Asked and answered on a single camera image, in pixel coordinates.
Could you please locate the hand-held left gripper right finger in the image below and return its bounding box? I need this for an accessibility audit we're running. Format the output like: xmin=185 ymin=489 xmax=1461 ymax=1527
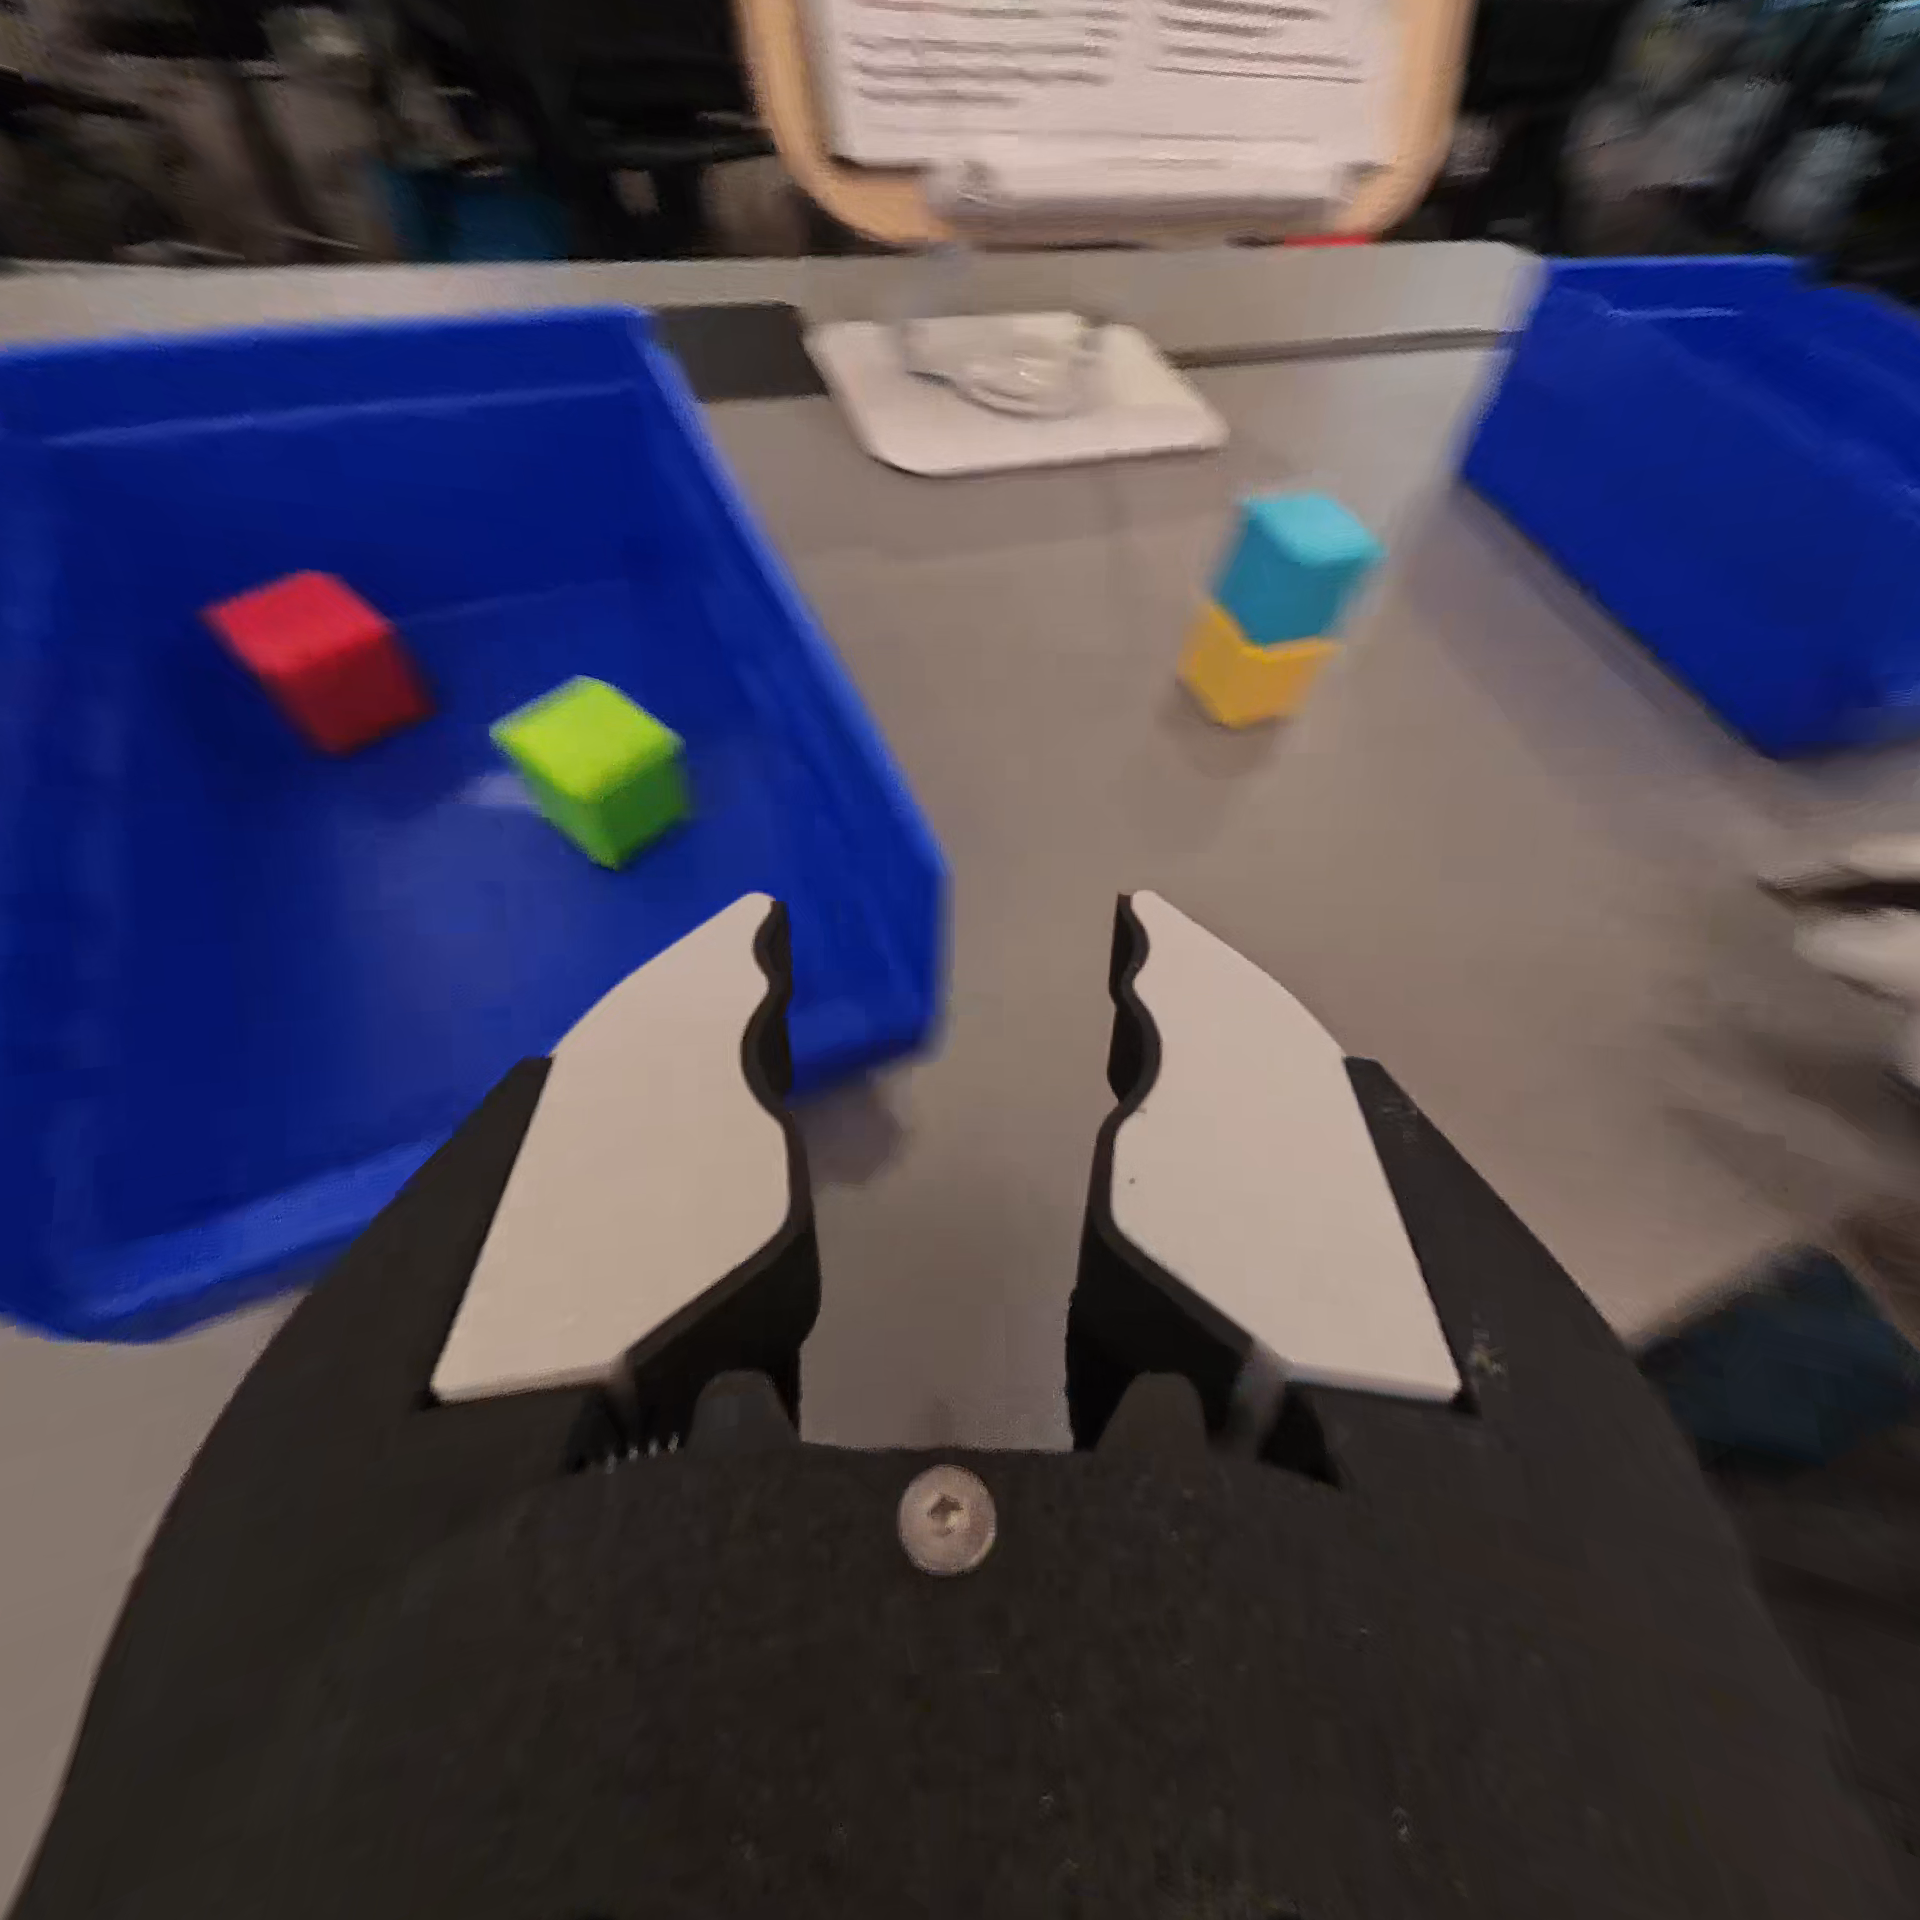
xmin=1065 ymin=886 xmax=1465 ymax=1408

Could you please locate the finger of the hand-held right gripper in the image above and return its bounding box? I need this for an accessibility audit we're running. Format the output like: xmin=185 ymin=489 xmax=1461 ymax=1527
xmin=1793 ymin=902 xmax=1920 ymax=1003
xmin=1758 ymin=831 xmax=1920 ymax=912

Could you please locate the grey desk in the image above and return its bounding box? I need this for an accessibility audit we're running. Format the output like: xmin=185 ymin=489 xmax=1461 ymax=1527
xmin=0 ymin=240 xmax=1920 ymax=1801

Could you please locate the yellow cube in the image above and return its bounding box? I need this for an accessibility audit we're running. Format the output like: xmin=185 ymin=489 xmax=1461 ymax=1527
xmin=1177 ymin=598 xmax=1341 ymax=730

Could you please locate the green cube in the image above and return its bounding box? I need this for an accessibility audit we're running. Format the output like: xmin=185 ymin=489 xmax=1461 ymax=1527
xmin=490 ymin=674 xmax=695 ymax=872

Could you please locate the blue plastic bin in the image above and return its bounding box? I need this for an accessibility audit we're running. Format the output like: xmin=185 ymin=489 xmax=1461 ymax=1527
xmin=1459 ymin=256 xmax=1920 ymax=758
xmin=0 ymin=306 xmax=951 ymax=1341

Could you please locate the cyan cube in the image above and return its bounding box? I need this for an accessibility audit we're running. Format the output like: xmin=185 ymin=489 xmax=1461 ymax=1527
xmin=1211 ymin=489 xmax=1386 ymax=646

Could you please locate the red cube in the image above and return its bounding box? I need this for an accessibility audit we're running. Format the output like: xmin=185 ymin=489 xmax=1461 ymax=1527
xmin=202 ymin=568 xmax=436 ymax=757

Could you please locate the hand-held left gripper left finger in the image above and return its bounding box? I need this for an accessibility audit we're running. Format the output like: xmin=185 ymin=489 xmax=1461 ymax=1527
xmin=433 ymin=891 xmax=822 ymax=1408

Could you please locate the person's blue jeans leg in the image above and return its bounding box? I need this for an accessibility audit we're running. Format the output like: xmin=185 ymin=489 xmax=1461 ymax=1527
xmin=1634 ymin=1253 xmax=1920 ymax=1471

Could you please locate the printed instruction sheet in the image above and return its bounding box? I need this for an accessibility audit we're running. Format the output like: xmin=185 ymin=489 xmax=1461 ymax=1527
xmin=817 ymin=0 xmax=1404 ymax=202

